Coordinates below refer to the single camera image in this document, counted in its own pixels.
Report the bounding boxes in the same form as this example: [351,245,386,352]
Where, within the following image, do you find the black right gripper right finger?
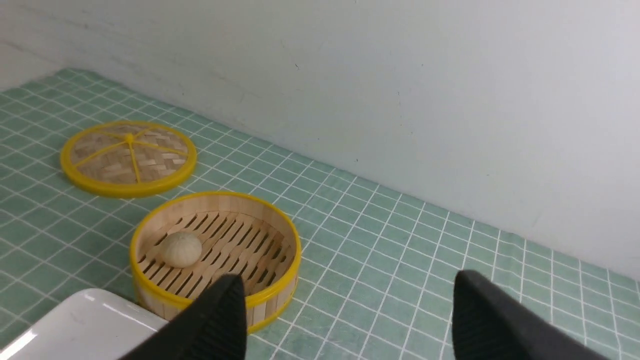
[452,269,605,360]

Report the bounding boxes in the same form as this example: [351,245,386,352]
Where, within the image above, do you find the yellow-rimmed bamboo steamer basket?
[129,191,302,334]

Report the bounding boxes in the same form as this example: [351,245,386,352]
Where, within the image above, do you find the white square plate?
[0,288,167,360]

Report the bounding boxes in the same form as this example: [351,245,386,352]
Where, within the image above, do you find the yellow-rimmed bamboo steamer lid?
[60,120,198,199]

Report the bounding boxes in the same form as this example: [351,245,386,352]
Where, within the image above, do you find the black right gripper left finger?
[121,274,248,360]

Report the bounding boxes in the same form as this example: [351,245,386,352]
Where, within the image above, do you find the beige steamed bun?
[160,231,202,268]

